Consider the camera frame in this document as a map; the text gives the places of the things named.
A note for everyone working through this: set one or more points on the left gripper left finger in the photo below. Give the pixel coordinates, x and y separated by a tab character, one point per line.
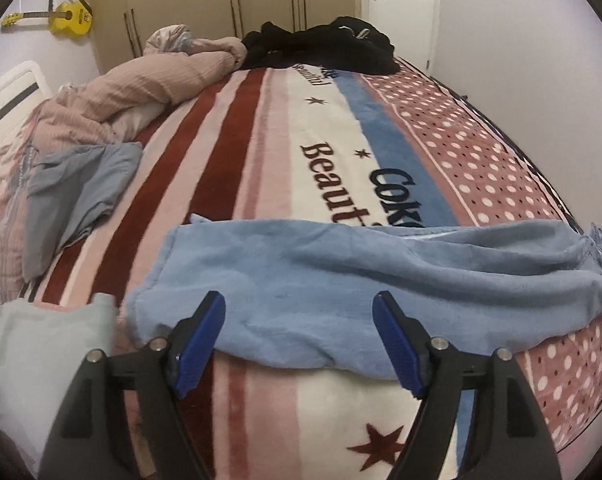
91	437

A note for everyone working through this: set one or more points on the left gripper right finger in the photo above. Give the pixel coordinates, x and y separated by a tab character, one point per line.
487	398

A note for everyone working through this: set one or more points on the light blue denim pants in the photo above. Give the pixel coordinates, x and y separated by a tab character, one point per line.
299	294

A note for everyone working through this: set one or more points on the black clothing pile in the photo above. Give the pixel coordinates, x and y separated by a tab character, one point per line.
346	43

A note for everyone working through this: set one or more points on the pale green pillow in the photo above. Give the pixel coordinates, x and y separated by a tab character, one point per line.
41	350

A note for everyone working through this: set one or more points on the grey cloth on bed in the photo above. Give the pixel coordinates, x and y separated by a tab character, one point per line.
69	193

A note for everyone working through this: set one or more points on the pink patterned bed blanket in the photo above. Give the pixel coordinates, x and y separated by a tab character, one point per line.
306	144

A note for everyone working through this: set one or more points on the pink crumpled duvet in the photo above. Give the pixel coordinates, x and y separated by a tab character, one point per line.
111	109

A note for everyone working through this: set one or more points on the white headboard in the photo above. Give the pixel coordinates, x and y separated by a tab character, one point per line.
22	89

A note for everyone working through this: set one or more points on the white door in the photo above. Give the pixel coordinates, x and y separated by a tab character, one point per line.
411	25

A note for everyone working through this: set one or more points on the yellow ukulele on wall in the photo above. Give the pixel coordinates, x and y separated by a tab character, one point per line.
72	18

